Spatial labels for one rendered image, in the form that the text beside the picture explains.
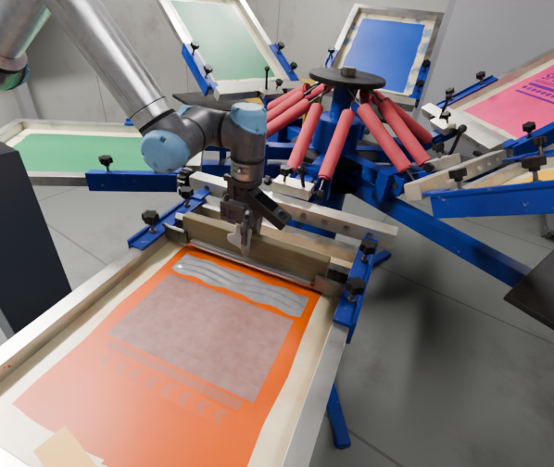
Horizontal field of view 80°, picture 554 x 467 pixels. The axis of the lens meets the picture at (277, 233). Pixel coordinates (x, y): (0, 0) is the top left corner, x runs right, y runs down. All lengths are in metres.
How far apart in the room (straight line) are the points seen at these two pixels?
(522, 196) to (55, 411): 1.00
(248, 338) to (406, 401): 1.29
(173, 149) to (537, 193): 0.74
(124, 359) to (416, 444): 1.41
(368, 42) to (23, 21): 2.02
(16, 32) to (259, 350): 0.84
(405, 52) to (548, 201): 1.76
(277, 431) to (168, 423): 0.19
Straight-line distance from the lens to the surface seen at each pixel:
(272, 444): 0.65
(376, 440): 1.79
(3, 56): 1.03
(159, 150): 0.61
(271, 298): 0.82
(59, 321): 0.83
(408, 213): 1.38
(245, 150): 0.71
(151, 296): 0.85
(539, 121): 1.85
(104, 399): 0.72
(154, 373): 0.72
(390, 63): 2.41
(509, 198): 0.91
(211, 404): 0.68
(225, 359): 0.72
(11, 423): 0.76
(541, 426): 2.22
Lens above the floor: 1.56
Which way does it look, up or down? 35 degrees down
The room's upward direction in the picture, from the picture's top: 6 degrees clockwise
